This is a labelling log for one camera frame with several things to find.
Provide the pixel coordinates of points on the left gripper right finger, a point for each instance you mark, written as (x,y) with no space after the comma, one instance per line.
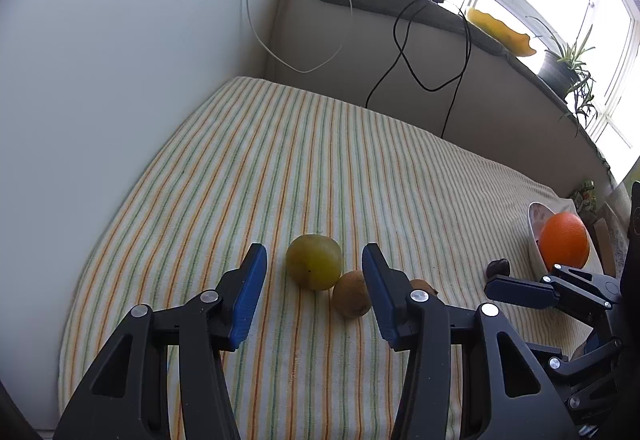
(570,290)

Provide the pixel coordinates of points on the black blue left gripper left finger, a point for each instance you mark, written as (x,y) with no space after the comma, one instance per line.
(124,394)

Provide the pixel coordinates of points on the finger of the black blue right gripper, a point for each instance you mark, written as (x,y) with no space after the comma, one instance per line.
(506,394)

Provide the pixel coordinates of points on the large round orange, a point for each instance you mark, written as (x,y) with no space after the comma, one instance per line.
(564,240)

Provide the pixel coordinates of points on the brown kiwi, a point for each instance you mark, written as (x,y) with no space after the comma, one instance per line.
(418,284)
(350,296)

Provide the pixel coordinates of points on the green plum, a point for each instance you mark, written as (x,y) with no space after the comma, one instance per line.
(314,262)

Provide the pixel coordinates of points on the white floral plate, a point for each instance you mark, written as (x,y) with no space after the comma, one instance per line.
(538,214)

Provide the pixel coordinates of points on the green snack package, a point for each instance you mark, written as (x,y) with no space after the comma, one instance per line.
(585,198)

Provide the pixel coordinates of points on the potted spider plant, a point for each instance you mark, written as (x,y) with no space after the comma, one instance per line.
(565,72)

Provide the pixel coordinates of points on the yellow fruit bowl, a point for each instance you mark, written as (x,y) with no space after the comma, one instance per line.
(516,43)

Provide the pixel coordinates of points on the striped tablecloth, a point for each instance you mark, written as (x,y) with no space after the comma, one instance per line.
(258,162)

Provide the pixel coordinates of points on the white refrigerator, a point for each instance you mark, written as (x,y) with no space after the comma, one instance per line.
(90,91)

